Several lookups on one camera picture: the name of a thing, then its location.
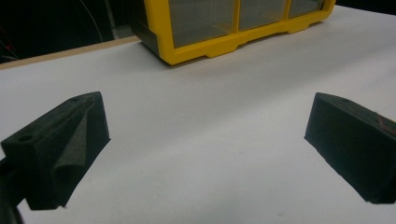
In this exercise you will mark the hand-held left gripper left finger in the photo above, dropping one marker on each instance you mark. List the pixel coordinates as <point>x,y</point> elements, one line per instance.
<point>46,155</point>

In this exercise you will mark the yellow black organizer cabinet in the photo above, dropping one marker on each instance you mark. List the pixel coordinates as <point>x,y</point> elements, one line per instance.
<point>193,51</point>

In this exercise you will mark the set of clear small drawers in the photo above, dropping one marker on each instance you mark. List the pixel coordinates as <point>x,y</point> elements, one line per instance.
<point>202,18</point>

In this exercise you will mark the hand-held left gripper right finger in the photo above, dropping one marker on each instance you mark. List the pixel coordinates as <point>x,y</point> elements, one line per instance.
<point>351,146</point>

